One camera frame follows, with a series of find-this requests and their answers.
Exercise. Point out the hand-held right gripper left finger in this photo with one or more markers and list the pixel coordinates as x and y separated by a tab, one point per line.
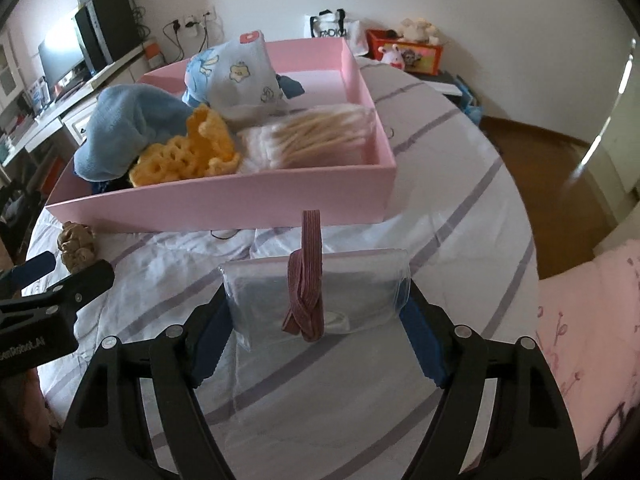
210	340

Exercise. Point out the pale pink flowered quilt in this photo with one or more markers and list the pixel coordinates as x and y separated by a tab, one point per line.
590	320

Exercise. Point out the red toy box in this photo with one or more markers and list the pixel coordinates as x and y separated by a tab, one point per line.
425	60

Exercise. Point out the white desk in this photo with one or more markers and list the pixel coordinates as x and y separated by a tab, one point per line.
110	70

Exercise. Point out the white plush toy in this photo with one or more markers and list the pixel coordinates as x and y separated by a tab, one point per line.
417	30

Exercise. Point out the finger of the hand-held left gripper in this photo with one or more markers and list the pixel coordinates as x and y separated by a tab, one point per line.
70	292
35	269

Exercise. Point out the pink elastic hair band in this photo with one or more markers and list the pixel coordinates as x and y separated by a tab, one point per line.
310	280

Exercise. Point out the blue and white package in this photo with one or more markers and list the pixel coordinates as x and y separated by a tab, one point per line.
37	91

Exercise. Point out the pink box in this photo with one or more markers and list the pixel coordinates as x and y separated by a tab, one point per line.
225	200

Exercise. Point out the pink plush toy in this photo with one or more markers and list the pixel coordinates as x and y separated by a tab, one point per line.
392	57

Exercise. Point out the yellow knitted piece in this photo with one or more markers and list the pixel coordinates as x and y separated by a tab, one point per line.
165	160

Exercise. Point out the brown scrunchie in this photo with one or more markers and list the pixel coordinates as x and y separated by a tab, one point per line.
75	247

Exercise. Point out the white wall sockets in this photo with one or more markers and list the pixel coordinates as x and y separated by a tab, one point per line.
200	17

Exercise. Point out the orange bottle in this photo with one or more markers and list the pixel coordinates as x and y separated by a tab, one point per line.
152	54

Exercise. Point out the black computer monitor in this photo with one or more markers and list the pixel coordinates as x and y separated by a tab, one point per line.
60	60

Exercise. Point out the blue boxes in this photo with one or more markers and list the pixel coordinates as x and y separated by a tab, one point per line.
470	102

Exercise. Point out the black computer tower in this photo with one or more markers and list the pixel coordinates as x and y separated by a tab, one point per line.
110	25

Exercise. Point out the white tote bag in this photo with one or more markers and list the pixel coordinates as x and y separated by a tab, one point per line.
350	35

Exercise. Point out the clear plastic bag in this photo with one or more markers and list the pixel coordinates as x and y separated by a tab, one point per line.
360	290

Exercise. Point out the round table with striped cloth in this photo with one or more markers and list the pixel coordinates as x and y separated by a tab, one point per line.
450	220

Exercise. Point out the bag of cotton swabs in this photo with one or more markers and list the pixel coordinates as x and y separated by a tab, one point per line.
310	135

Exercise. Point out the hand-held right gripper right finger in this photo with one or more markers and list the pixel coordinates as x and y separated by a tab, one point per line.
420	340

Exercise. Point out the black office chair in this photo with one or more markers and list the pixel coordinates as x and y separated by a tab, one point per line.
10	220

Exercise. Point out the printed baby cloth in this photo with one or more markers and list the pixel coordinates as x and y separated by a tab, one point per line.
240	70

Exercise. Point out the light blue cloth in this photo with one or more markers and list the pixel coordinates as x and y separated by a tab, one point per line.
120	125

